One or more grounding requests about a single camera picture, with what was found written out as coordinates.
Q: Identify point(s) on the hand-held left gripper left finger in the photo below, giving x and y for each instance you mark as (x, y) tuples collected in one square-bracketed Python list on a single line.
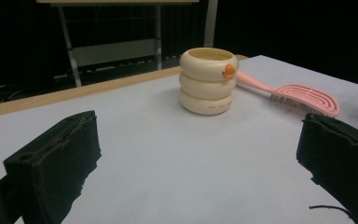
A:
[(52, 161)]

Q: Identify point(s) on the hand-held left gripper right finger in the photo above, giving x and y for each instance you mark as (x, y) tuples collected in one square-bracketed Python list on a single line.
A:
[(341, 161)]

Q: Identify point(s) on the pink hairbrush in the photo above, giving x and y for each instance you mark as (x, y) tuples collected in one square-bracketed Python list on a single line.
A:
[(304, 96)]

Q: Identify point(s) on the cream ringed cup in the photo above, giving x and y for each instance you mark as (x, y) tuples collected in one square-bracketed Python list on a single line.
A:
[(206, 84)]

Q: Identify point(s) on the white table mat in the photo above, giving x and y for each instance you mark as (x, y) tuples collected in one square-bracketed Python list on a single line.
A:
[(174, 155)]

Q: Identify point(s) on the white metal stand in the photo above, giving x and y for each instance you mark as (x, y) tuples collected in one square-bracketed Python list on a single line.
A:
[(115, 51)]

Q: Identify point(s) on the white post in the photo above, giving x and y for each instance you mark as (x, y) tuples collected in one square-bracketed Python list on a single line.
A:
[(210, 21)]

